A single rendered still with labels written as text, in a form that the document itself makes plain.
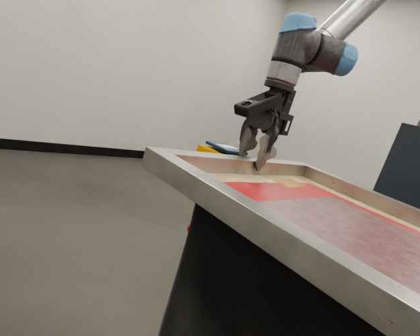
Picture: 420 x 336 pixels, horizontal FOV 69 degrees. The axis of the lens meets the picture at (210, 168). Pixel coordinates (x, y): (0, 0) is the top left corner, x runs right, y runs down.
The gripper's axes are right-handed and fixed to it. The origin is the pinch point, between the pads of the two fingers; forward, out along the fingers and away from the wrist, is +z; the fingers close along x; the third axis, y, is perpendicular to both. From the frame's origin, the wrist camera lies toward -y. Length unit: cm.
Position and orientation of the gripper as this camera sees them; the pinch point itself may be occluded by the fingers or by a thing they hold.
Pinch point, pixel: (249, 162)
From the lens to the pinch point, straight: 76.9
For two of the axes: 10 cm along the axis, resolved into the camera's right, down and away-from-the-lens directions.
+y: 7.1, 0.4, 7.0
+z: -2.8, 9.3, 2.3
